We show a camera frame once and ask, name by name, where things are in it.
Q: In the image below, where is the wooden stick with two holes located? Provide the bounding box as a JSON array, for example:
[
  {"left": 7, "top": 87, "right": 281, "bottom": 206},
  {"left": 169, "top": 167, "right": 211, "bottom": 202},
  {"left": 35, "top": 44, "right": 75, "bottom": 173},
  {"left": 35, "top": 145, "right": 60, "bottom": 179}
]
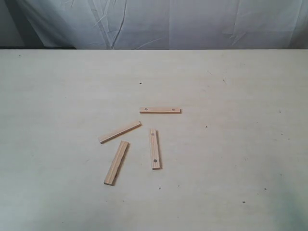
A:
[{"left": 149, "top": 128, "right": 162, "bottom": 170}]

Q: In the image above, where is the plain wooden stick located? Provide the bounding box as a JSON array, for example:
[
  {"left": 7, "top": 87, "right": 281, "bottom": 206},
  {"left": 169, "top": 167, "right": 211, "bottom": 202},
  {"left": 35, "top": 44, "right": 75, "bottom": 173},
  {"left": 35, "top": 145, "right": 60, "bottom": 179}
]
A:
[{"left": 98, "top": 121, "right": 142, "bottom": 144}]

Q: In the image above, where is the grooved wood block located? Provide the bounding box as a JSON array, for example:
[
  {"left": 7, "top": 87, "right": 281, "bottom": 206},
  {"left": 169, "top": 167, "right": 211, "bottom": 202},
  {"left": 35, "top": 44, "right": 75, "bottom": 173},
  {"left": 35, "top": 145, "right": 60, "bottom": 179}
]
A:
[{"left": 104, "top": 141, "right": 129, "bottom": 185}]

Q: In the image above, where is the white backdrop cloth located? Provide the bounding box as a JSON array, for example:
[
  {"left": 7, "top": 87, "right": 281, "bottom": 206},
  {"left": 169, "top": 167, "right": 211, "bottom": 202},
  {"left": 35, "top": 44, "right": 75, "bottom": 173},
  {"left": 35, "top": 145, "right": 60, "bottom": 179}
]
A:
[{"left": 0, "top": 0, "right": 308, "bottom": 51}]

